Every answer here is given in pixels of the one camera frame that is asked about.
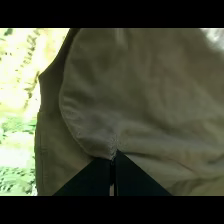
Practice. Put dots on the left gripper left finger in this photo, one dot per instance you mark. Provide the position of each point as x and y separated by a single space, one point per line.
91 181

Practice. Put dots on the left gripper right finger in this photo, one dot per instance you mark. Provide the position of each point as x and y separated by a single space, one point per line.
135 180

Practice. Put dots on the brown garment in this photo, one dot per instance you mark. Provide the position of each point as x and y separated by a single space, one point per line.
150 100

